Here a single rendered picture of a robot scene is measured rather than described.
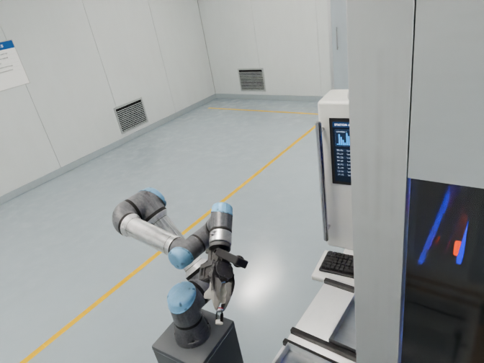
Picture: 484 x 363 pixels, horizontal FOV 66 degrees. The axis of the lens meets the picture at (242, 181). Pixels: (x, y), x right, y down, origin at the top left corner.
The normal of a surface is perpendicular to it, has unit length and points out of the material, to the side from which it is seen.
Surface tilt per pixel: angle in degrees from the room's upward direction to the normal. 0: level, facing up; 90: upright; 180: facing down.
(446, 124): 90
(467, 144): 90
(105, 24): 90
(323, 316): 0
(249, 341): 0
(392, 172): 90
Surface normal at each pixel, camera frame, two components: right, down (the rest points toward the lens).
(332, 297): -0.16, -0.87
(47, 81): 0.80, 0.15
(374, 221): -0.58, 0.46
